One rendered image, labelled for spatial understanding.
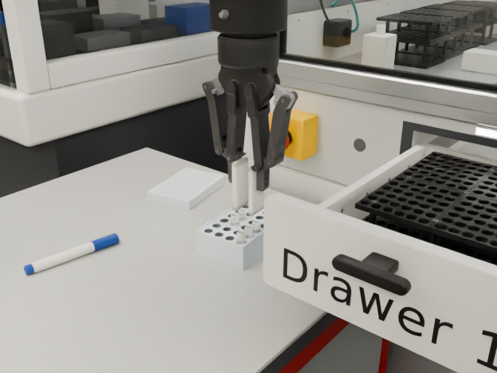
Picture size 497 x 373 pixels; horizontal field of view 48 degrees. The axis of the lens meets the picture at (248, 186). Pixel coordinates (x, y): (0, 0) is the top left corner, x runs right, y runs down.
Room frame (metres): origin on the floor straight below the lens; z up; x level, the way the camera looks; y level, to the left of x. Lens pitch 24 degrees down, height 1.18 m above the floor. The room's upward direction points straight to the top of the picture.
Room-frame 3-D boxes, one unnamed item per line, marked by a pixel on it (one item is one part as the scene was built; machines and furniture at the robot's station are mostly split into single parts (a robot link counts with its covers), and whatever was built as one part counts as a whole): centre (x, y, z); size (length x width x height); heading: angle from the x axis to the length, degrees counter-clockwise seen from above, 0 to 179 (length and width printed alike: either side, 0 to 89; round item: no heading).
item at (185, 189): (0.91, 0.11, 0.77); 0.13 x 0.09 x 0.02; 153
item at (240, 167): (0.69, 0.01, 0.87); 0.03 x 0.01 x 0.07; 146
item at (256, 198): (0.68, -0.01, 0.87); 0.03 x 0.01 x 0.07; 146
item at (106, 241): (0.69, 0.25, 0.77); 0.14 x 0.02 x 0.02; 131
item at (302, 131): (0.90, -0.07, 0.88); 0.07 x 0.05 x 0.07; 50
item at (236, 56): (0.69, 0.00, 1.03); 0.08 x 0.07 x 0.09; 56
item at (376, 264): (0.43, -0.12, 0.91); 0.07 x 0.04 x 0.01; 50
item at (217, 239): (0.73, 0.01, 0.78); 0.12 x 0.08 x 0.04; 146
